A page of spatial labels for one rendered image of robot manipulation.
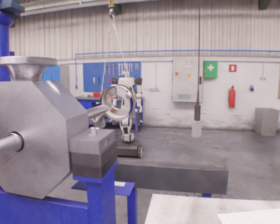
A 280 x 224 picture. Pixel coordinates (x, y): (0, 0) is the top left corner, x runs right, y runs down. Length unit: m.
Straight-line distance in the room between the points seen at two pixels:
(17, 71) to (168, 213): 0.78
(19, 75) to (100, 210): 0.62
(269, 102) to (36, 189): 5.97
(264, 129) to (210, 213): 5.09
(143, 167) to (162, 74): 4.92
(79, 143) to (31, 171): 0.26
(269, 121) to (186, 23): 3.31
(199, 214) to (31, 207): 0.71
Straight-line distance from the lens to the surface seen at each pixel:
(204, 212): 0.81
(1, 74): 2.91
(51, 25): 7.55
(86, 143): 0.78
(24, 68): 0.91
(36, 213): 1.08
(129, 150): 3.61
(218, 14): 6.24
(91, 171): 0.81
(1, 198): 1.18
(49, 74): 6.68
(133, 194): 1.26
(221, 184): 1.20
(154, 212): 0.79
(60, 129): 0.80
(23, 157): 0.94
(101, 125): 2.26
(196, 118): 1.59
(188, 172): 1.15
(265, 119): 5.75
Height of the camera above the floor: 1.32
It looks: 9 degrees down
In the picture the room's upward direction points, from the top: straight up
